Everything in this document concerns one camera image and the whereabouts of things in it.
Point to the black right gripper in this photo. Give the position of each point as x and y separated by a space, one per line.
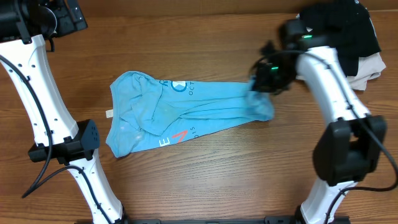
263 85

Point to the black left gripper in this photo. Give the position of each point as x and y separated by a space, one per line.
76 14

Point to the light blue t-shirt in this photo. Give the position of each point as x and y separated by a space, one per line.
150 113

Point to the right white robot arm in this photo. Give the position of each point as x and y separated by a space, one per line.
350 146

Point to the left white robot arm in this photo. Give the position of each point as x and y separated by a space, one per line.
28 29

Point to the pile of black clothes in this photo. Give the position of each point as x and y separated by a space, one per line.
348 25

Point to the white folded garment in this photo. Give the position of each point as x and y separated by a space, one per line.
359 70

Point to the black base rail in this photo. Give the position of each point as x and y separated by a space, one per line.
211 221

